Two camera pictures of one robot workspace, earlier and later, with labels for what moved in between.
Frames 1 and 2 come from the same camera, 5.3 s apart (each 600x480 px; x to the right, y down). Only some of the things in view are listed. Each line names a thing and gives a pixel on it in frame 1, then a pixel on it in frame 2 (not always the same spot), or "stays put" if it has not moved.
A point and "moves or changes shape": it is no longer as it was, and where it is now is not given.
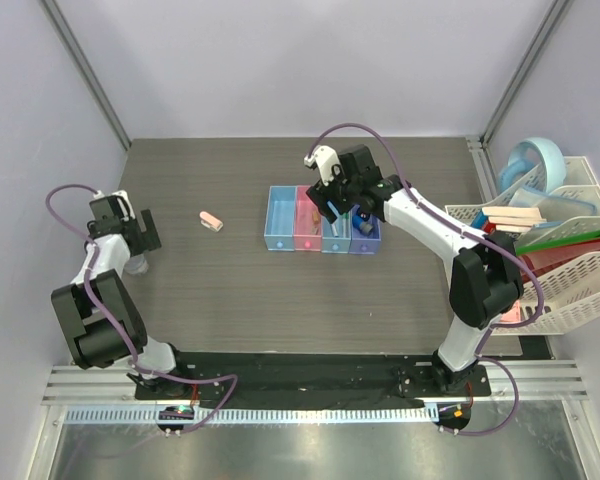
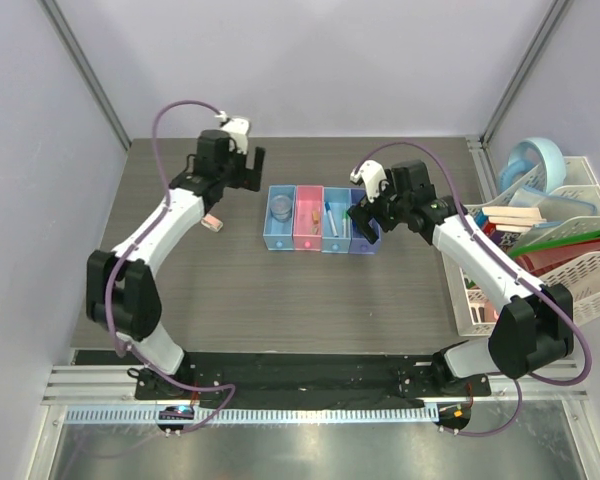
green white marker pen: (346, 229) stays put
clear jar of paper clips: (137, 265) moves or changes shape
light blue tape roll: (551, 158) stays put
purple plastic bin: (360, 243) stays put
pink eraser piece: (210, 221) stays put
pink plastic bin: (307, 222) stays put
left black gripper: (145, 241) -> (242, 181)
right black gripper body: (340, 193) -> (389, 208)
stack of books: (513, 219) stays put
